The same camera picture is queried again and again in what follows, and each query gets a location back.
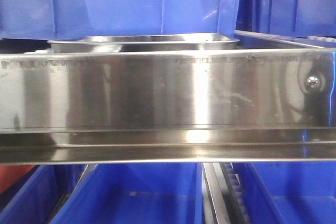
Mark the silver metal tray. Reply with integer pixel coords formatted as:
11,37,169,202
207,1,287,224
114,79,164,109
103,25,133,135
48,33,239,53

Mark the blue bin lower centre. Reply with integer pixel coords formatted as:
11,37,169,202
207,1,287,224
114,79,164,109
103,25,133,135
51,163,202,223

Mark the blue bin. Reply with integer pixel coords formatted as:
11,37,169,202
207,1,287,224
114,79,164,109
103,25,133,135
51,163,202,223
1,165,85,223
1,0,239,40
233,161,335,223
236,0,335,37

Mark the roller track divider lower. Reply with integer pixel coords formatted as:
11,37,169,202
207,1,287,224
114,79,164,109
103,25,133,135
202,163,251,223

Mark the blue bin lower right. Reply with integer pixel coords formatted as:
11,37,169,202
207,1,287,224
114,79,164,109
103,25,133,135
233,161,335,223

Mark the blue bin upper right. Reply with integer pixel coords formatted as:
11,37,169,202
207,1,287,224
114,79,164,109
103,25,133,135
236,0,335,37

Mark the blue bin upper centre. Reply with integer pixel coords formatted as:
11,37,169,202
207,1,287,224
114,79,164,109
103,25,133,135
1,0,239,40

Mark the blue bin lower left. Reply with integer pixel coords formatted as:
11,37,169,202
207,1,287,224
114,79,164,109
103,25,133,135
1,165,85,223

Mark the stainless steel shelf front rail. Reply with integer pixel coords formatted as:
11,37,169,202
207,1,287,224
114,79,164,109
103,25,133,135
1,49,335,164

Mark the silver screw on rail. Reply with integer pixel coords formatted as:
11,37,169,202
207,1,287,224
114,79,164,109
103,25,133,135
306,75,321,89

